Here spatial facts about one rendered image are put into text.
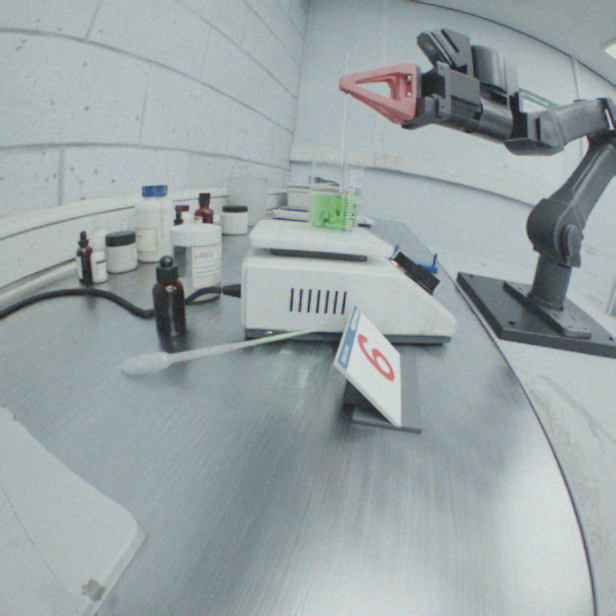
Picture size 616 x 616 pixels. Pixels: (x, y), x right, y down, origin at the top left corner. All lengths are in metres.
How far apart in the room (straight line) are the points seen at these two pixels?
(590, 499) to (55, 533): 0.28
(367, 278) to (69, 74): 0.61
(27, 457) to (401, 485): 0.20
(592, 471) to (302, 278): 0.27
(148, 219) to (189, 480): 0.43
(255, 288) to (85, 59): 0.58
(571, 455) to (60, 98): 0.78
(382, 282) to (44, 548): 0.28
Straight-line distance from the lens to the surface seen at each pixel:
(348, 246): 0.25
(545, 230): 0.45
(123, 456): 0.18
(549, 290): 0.48
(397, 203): 1.77
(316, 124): 1.85
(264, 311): 0.25
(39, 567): 0.15
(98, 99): 0.68
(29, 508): 0.17
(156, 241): 0.53
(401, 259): 0.35
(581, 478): 0.24
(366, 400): 0.20
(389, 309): 0.27
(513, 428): 0.24
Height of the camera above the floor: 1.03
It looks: 22 degrees down
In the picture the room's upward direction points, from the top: 5 degrees clockwise
